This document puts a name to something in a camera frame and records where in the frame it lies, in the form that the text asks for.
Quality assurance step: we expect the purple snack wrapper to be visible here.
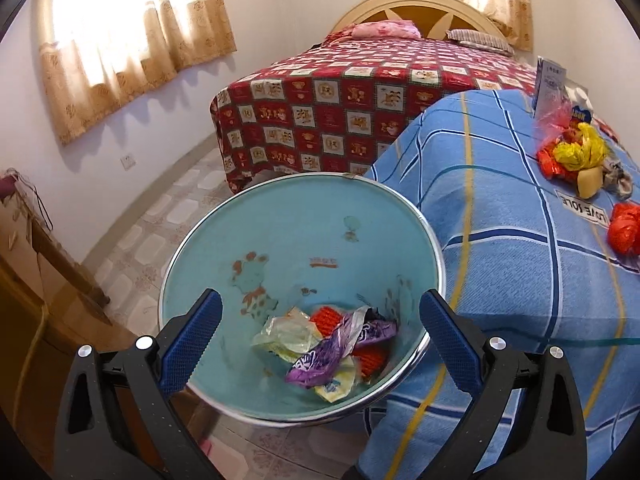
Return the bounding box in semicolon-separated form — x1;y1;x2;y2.
285;305;398;388

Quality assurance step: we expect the striped pillow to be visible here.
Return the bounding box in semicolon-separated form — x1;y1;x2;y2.
446;29;515;57

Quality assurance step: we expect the narrow beige patterned curtain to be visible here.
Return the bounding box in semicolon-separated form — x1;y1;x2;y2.
381;0;533;52

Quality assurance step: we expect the red checked bedspread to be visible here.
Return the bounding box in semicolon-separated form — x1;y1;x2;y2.
210;37;640;196

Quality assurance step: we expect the cream wooden bed headboard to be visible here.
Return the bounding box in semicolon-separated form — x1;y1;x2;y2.
330;0;511;43

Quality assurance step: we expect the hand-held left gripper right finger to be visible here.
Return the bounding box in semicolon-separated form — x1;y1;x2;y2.
420;289;587;480

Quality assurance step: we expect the wide beige patterned curtain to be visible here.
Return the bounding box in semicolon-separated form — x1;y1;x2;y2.
39;0;237;147

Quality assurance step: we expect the white carton box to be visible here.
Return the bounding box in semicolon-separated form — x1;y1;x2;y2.
534;57;568;121

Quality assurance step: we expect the orange wrapper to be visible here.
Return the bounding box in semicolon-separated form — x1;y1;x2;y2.
537;137;576;181

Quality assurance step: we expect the pink floral pillow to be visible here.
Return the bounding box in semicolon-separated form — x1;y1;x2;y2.
327;20;422;42

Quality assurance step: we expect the maroon cloth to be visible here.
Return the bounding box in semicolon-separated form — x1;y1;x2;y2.
0;170;21;201

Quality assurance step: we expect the blue milk carton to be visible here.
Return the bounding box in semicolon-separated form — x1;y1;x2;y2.
567;87;596;128

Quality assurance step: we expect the pale green clear wrapper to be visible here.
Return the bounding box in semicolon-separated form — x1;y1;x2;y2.
251;307;326;363

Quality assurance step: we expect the orange foam net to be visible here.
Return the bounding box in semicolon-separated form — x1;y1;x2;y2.
310;306;391;378

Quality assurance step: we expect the wooden cabinet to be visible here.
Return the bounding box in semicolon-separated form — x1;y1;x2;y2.
0;195;151;480

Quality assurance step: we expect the yellow plastic bag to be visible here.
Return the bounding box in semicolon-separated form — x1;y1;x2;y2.
552;122;611;171

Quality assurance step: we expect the grey wrapper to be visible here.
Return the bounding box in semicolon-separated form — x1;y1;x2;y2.
600;160;636;200

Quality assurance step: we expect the red-orange plastic bag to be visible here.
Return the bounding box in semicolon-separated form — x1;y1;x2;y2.
607;202;640;256

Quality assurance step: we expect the light blue trash bin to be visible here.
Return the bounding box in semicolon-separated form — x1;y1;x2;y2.
159;172;446;428

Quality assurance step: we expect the blue checked tablecloth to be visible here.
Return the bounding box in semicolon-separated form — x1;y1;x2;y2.
357;89;640;480

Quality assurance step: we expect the white wrapper blue print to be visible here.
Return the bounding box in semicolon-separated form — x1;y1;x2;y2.
315;365;363;403

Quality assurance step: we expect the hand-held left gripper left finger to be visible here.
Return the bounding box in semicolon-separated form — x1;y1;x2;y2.
52;289;223;480

